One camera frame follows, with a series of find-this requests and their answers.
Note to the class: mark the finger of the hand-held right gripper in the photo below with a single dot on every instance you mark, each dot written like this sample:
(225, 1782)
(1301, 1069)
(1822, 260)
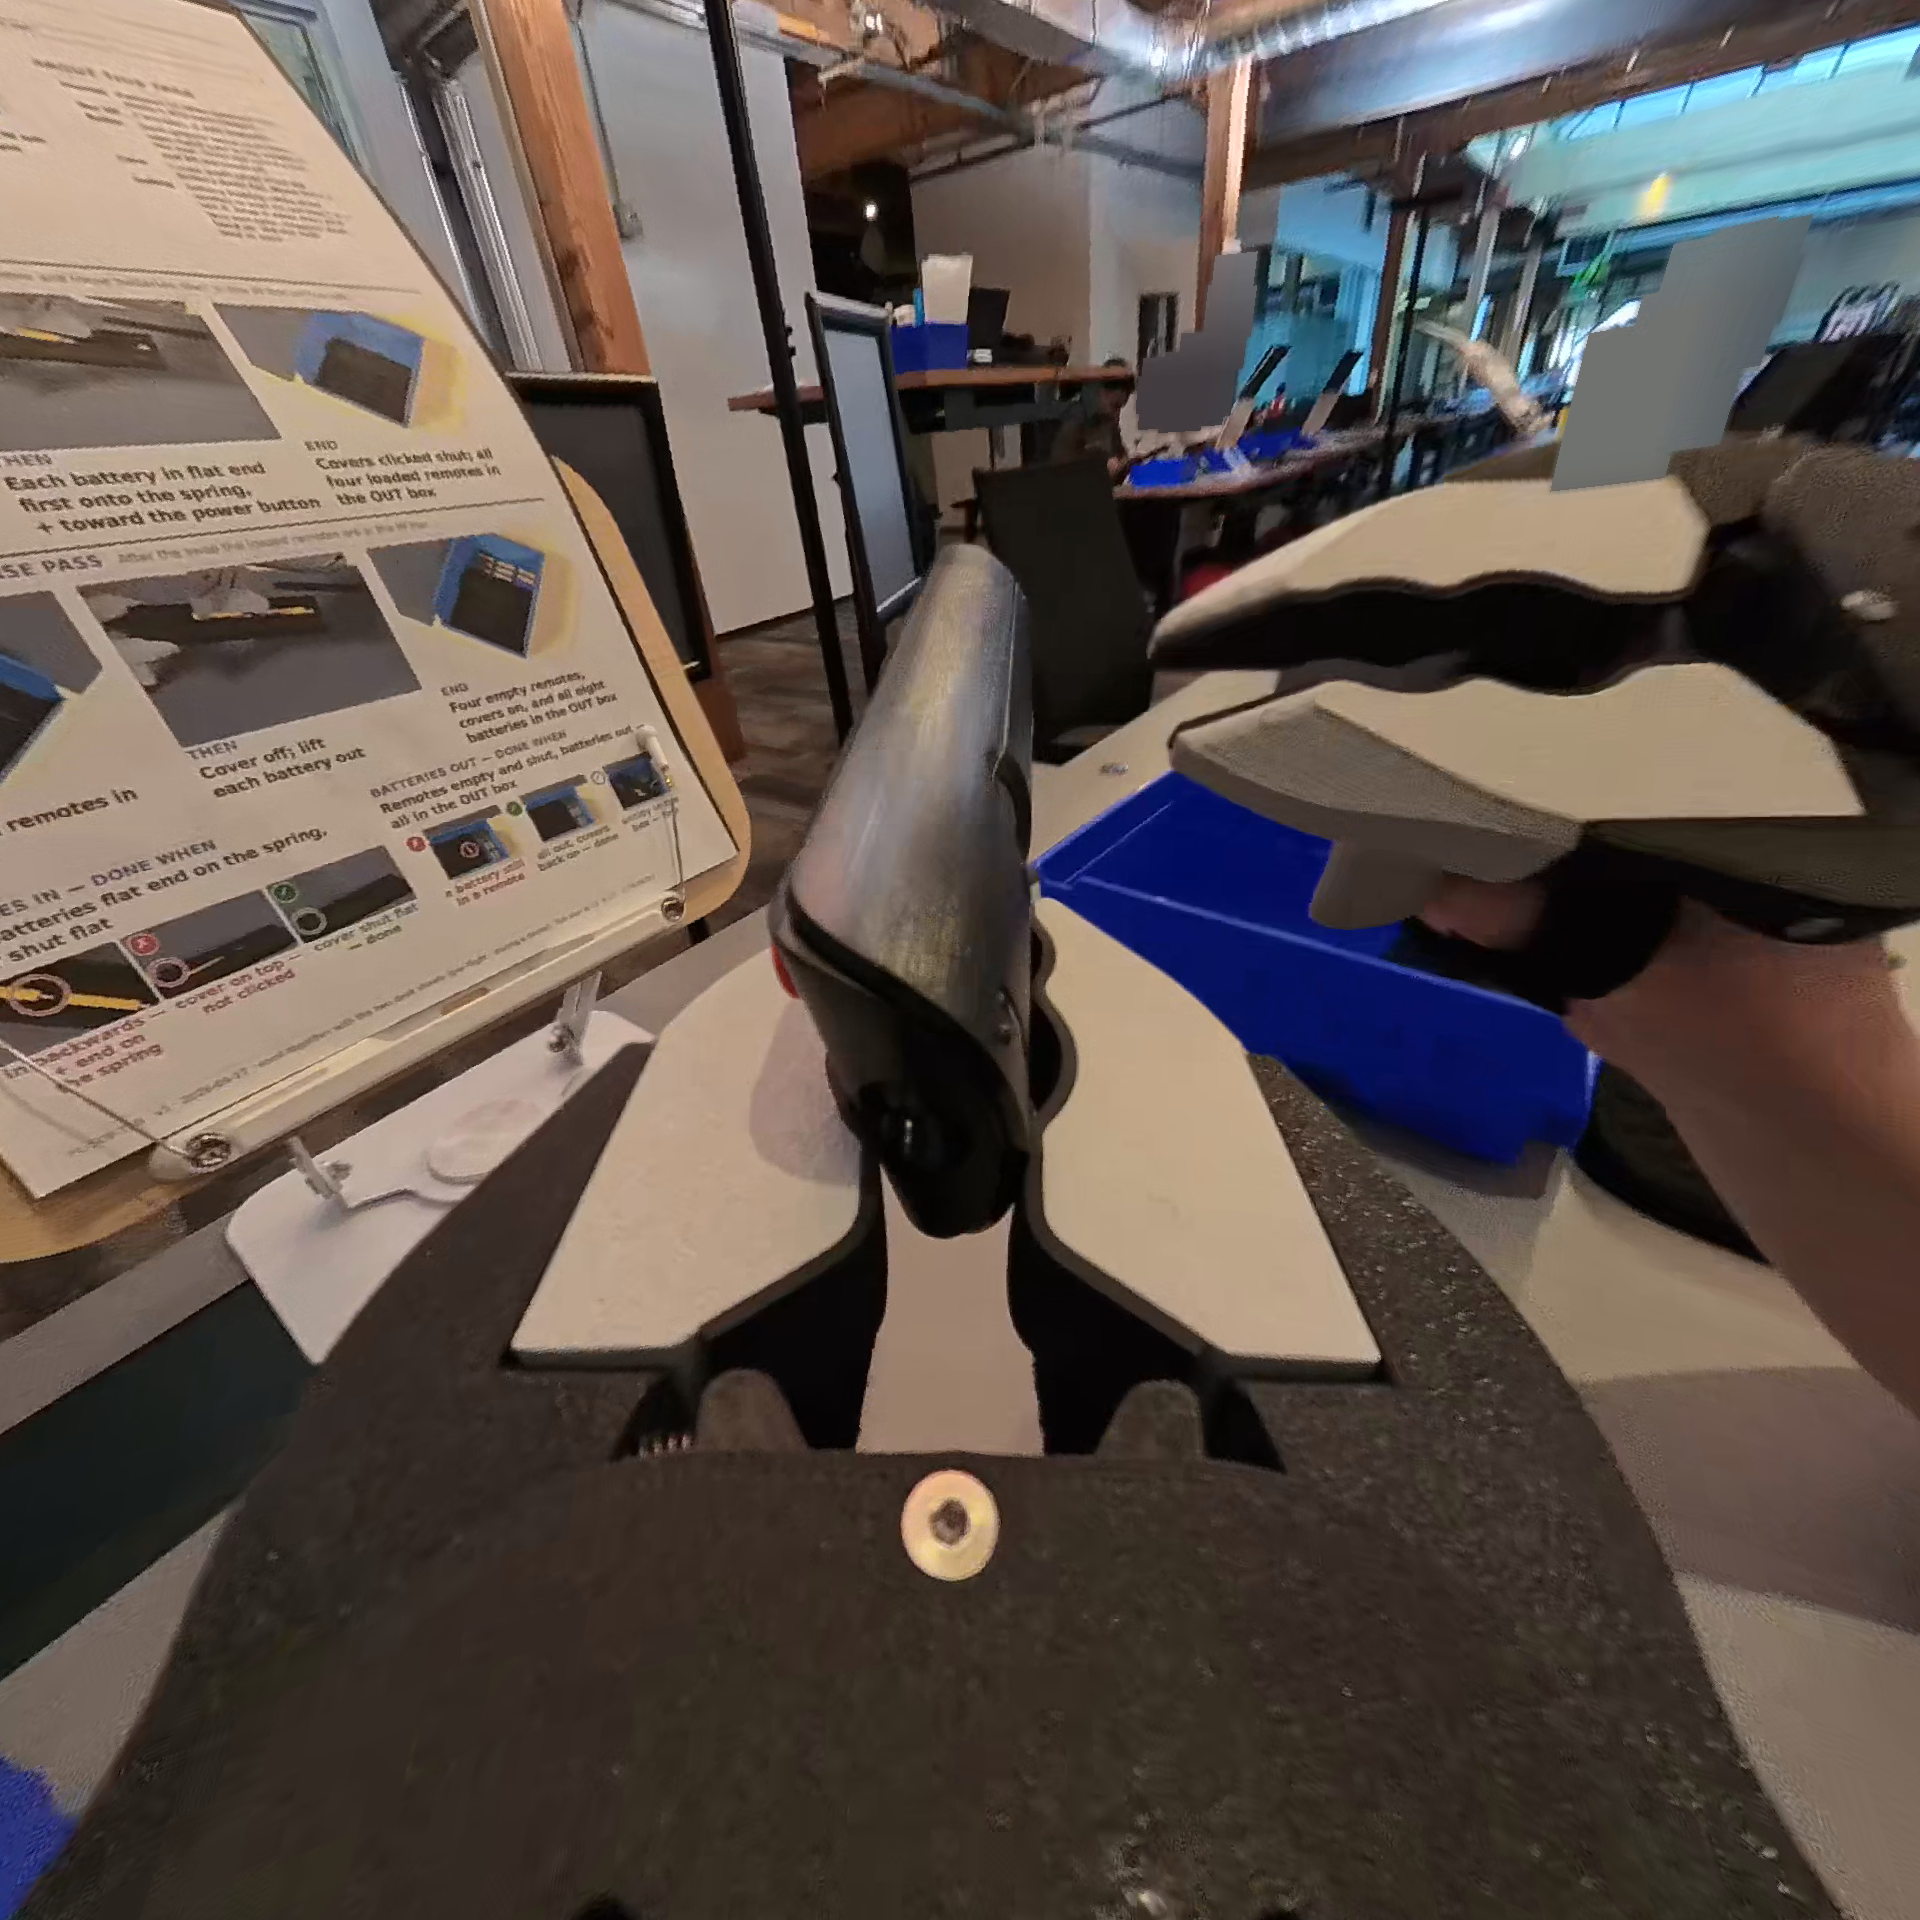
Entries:
(1441, 540)
(1561, 775)

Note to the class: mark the dark wall monitor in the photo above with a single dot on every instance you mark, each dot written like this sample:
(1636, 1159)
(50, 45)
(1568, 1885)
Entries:
(614, 510)

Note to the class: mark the printed instruction poster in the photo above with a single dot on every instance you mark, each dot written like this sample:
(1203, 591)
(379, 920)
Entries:
(269, 603)

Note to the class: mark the instruction sheet on stand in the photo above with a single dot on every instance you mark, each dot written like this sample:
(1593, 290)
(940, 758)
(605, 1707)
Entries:
(675, 692)

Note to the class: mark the blue plastic bin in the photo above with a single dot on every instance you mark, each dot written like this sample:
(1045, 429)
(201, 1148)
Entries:
(930, 346)
(25, 1845)
(1321, 990)

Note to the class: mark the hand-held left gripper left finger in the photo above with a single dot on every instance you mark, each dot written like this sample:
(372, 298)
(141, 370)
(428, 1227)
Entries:
(675, 1202)

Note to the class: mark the black framed display on stand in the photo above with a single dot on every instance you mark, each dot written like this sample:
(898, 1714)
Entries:
(872, 452)

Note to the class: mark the person's right forearm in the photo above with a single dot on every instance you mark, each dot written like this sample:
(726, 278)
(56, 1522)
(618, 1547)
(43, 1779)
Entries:
(1830, 1172)

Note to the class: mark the black office chair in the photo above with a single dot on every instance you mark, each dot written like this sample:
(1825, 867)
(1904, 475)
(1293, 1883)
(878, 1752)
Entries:
(1066, 603)

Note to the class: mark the black remote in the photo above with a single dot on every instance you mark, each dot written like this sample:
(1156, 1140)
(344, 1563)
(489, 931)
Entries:
(914, 842)

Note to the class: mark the person's right hand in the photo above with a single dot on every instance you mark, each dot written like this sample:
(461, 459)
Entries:
(1726, 1006)

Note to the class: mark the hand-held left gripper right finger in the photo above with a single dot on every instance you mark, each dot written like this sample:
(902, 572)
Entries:
(1201, 1202)

